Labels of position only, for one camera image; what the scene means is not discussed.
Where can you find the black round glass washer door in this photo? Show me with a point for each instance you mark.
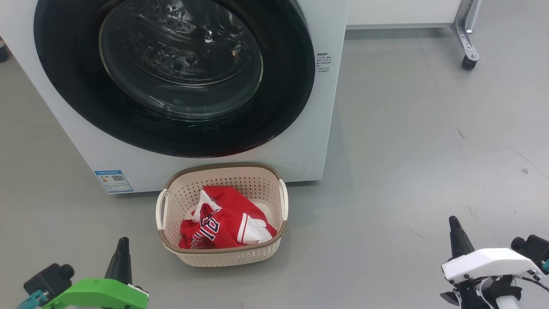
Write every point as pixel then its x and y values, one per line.
pixel 64 86

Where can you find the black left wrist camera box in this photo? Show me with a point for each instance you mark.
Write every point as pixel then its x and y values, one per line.
pixel 47 281

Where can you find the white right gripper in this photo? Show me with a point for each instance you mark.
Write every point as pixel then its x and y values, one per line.
pixel 489 264

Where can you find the cream perforated laundry basket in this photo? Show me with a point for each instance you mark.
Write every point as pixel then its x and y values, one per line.
pixel 266 253

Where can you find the white washing machine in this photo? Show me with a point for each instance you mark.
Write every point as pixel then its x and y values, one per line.
pixel 317 128

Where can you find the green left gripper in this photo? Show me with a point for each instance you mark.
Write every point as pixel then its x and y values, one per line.
pixel 98 296

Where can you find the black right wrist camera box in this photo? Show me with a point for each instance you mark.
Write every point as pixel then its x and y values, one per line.
pixel 532 249

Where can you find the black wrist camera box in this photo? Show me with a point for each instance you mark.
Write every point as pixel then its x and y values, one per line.
pixel 532 249
pixel 47 281

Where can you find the red jersey with striped trim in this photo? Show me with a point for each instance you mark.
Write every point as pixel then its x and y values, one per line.
pixel 223 201

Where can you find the metal frame leg with caster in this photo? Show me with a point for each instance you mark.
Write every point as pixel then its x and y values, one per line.
pixel 465 38

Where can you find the blue energy label sticker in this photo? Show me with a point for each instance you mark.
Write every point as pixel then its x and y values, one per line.
pixel 113 182

